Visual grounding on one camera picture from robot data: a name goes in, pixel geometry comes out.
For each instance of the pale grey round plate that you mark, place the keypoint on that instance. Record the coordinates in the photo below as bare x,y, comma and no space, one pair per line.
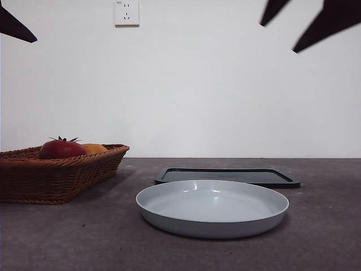
211,209

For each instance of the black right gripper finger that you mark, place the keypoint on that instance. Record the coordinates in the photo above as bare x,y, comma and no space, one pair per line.
273,11
330,22

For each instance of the brown wicker basket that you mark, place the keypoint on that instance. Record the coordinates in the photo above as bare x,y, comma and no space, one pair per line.
56,180

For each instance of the red tomato with green stem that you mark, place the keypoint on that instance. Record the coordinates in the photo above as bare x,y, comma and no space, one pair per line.
62,149

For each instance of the white wall socket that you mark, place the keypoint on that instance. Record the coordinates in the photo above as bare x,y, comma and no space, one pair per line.
127,14

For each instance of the orange round fruit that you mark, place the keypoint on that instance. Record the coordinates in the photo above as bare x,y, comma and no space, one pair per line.
94,148

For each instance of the dark rectangular cutting board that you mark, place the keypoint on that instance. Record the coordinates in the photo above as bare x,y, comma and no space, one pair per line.
253,176

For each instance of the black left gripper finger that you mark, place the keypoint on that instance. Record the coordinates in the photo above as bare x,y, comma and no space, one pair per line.
14,26

